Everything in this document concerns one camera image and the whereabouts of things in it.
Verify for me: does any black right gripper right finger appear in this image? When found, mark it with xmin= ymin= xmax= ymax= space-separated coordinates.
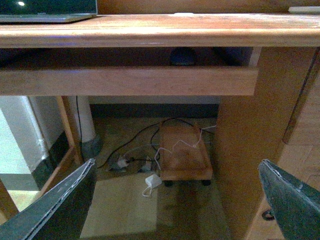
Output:
xmin=258 ymin=159 xmax=320 ymax=240

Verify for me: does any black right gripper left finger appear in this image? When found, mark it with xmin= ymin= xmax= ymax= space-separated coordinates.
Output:
xmin=0 ymin=158 xmax=97 ymax=240

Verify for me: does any dark grey computer mouse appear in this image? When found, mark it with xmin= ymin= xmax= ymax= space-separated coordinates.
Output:
xmin=169 ymin=47 xmax=197 ymax=66

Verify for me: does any white pipe with grey base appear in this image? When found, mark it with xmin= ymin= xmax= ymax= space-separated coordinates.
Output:
xmin=75 ymin=96 xmax=103 ymax=159

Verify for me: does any white power plug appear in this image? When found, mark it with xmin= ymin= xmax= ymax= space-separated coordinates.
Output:
xmin=117 ymin=159 xmax=129 ymax=169

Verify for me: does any wooden desk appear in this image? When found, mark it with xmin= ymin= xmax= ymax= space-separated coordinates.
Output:
xmin=0 ymin=13 xmax=320 ymax=239

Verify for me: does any white power adapter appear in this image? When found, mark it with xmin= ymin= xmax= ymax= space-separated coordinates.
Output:
xmin=145 ymin=174 xmax=162 ymax=189

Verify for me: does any wooden wheeled stand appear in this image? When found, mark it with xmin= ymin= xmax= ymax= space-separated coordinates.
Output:
xmin=158 ymin=124 xmax=213 ymax=187

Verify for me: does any wooden keyboard tray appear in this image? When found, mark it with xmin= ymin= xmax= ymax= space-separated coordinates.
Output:
xmin=0 ymin=66 xmax=259 ymax=96

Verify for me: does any white object on desk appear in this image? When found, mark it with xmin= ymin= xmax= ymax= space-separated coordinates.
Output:
xmin=288 ymin=6 xmax=320 ymax=15

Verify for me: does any laptop computer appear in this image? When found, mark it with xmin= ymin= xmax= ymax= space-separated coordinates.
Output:
xmin=0 ymin=0 xmax=98 ymax=24

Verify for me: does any metal cabinet handle ring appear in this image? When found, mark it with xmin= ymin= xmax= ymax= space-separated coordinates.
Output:
xmin=262 ymin=210 xmax=275 ymax=222

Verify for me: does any black cable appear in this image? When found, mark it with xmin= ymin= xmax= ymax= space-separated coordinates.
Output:
xmin=96 ymin=117 xmax=201 ymax=169

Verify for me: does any white cable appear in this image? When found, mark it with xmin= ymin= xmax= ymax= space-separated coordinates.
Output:
xmin=141 ymin=124 xmax=217 ymax=197

